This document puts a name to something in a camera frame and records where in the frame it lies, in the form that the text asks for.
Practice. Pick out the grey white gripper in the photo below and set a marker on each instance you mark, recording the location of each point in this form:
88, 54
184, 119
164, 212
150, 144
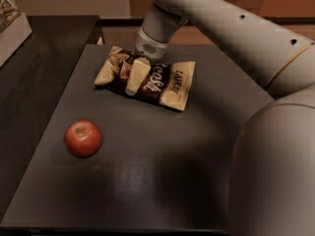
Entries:
150, 47

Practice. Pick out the brown chip bag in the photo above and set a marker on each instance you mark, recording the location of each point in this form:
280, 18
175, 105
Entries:
167, 85

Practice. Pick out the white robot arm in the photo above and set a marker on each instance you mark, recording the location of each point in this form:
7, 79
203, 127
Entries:
272, 167

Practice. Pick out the red apple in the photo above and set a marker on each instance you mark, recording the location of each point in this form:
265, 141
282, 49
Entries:
83, 138

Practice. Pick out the dark side table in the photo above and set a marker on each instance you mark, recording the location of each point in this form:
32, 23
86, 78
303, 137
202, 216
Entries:
31, 83

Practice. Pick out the white box with snacks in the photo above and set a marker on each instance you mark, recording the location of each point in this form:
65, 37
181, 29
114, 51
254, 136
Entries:
14, 29

